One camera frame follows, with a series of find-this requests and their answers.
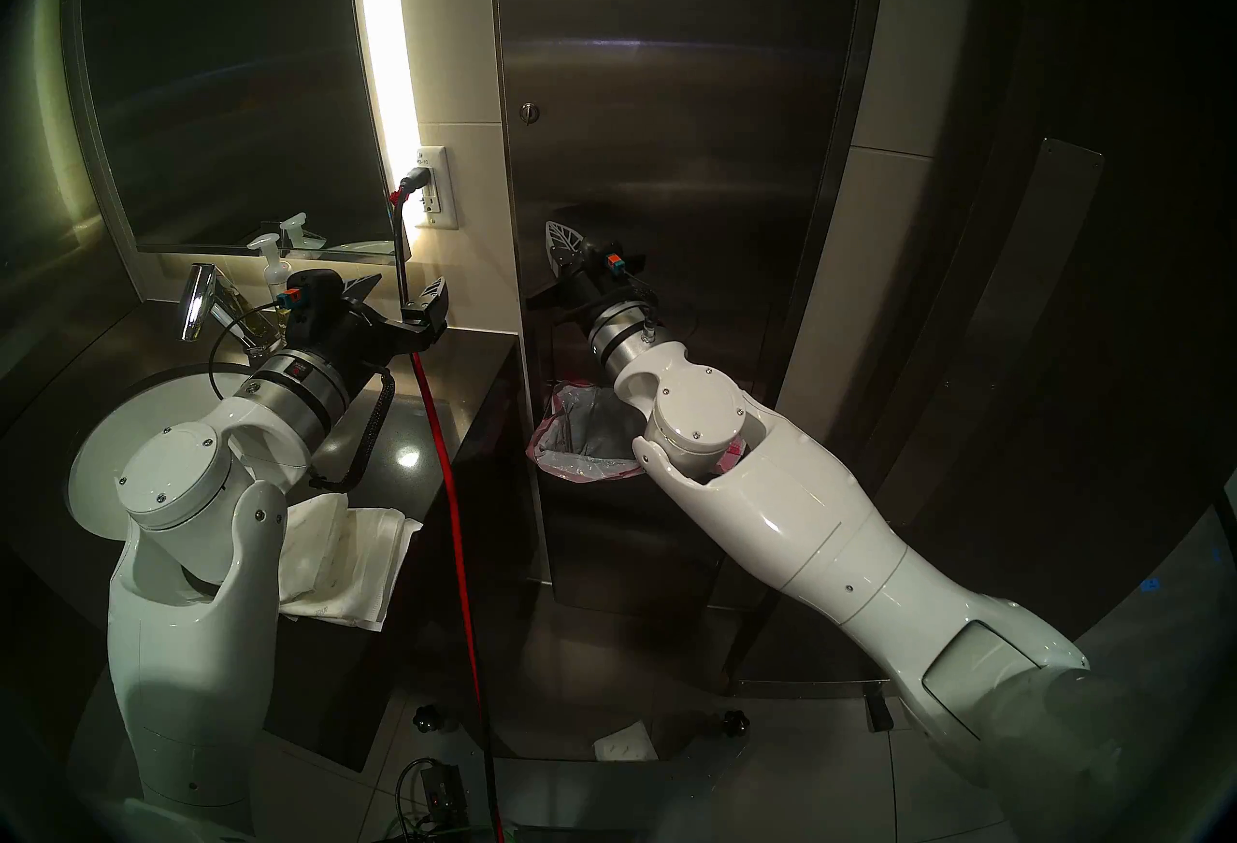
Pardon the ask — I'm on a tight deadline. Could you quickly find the stainless steel waste bin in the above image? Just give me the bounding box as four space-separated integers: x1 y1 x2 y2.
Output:
532 382 764 610

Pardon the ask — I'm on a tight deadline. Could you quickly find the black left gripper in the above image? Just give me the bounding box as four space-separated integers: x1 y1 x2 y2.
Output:
329 273 451 388

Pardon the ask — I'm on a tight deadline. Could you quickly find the dark vanity counter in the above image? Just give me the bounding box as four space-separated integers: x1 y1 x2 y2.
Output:
0 295 528 774

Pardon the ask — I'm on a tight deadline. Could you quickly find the white paper scrap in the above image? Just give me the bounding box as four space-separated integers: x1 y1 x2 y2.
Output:
592 720 660 763

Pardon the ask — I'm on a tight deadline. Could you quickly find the clear soap pump bottle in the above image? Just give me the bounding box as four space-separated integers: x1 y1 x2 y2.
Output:
246 232 294 311

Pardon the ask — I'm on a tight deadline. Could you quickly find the wall mirror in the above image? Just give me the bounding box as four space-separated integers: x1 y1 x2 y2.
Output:
63 0 412 262

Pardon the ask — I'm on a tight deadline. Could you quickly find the white sink basin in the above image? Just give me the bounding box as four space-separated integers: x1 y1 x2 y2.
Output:
66 363 291 547

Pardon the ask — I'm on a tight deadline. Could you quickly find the folded white towel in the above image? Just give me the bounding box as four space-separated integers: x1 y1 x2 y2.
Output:
275 493 423 631

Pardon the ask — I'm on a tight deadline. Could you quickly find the clear pink-rimmed trash liner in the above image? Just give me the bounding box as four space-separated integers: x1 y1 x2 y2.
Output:
527 379 747 485

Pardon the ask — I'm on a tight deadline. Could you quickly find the black power box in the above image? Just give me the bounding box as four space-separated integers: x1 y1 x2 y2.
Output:
416 759 470 828

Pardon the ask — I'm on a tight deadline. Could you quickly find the red cable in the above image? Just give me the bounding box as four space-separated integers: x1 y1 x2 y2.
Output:
391 186 505 843

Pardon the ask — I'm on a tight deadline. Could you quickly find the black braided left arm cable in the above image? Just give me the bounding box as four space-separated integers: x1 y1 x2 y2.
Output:
309 363 397 494

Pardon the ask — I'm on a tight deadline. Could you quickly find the vertical light strip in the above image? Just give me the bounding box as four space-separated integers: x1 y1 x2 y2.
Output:
348 0 421 175

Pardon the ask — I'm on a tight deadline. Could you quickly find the dark stall door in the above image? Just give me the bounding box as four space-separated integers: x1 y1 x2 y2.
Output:
734 0 1237 697

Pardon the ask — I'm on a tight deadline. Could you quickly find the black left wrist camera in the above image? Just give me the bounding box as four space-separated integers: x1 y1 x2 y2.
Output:
285 268 346 349

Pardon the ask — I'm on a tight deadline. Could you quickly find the stainless steel dispenser cabinet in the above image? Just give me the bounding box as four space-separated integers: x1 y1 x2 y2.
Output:
486 0 895 610

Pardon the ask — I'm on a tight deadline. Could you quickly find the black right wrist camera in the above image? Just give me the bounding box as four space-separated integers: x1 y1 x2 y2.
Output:
580 242 631 284

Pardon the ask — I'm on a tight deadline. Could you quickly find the white wall outlet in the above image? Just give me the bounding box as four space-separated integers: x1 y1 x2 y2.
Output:
414 145 458 230

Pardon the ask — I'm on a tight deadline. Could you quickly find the stainless steel dispenser door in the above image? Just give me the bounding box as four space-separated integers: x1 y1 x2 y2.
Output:
495 0 868 398

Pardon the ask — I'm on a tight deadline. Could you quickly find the chrome faucet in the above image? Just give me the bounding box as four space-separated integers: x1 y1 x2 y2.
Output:
179 263 286 369

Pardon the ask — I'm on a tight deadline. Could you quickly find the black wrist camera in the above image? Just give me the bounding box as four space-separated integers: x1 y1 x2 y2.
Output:
285 268 346 349
580 242 631 284

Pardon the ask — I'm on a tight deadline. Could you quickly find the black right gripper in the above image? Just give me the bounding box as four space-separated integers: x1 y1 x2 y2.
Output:
544 220 635 326

